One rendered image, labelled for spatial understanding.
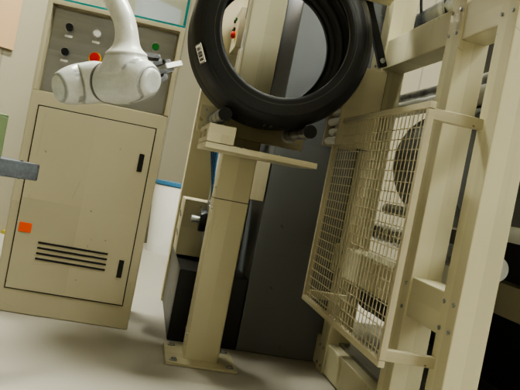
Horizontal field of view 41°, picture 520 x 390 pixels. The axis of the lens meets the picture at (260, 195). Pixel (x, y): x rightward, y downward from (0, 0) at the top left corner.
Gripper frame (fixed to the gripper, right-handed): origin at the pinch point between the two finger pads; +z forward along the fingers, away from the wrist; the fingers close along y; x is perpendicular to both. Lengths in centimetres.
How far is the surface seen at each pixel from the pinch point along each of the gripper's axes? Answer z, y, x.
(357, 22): 51, 4, 35
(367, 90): 79, 26, 16
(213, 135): 12.2, 23.2, -4.0
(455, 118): 21, 39, 70
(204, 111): 37.8, 14.1, -27.4
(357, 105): 75, 30, 12
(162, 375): -7, 95, -44
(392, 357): -5, 93, 46
